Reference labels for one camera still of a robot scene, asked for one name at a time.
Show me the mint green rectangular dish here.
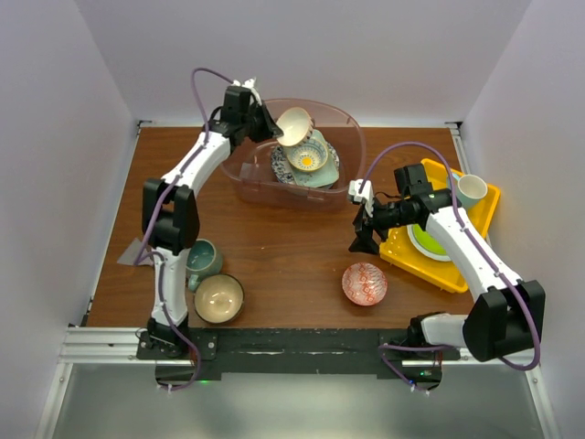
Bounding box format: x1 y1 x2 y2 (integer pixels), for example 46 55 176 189
282 130 339 188

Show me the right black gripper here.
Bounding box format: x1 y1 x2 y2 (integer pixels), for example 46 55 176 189
348 194 416 255

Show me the teal ceramic cup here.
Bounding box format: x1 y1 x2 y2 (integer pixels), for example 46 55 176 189
186 239 223 292

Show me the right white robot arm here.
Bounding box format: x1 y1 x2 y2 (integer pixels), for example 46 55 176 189
348 165 546 369

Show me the blue floral plate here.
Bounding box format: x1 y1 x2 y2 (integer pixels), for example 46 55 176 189
271 145 340 189

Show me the aluminium frame rail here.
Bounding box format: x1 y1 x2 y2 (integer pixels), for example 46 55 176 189
34 327 152 439

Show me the green plate white rim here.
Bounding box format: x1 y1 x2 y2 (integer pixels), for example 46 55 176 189
407 224 451 262

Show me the brown beige bowl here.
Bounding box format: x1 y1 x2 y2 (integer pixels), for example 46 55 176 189
194 273 245 325

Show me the yellow plastic tray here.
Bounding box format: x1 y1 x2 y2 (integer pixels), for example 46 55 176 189
379 184 501 294

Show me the light blue mug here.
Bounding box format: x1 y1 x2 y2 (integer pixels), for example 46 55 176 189
452 174 488 210

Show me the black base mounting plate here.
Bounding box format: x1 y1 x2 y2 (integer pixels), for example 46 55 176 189
136 327 461 390

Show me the pink translucent plastic bin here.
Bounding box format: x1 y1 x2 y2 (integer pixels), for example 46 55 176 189
220 98 367 211

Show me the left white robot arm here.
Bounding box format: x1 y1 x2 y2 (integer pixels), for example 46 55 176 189
137 80 282 359

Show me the yellow flower patterned bowl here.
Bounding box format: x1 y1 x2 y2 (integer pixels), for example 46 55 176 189
284 139 329 172

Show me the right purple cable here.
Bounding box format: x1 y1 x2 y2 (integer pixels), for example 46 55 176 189
358 141 543 371

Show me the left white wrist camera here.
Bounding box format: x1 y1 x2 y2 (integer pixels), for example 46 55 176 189
232 77 262 105

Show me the red patterned bowl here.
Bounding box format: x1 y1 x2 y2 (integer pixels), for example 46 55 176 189
342 262 388 306

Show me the white cream bowl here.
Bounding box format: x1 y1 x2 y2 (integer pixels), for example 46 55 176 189
276 107 314 147

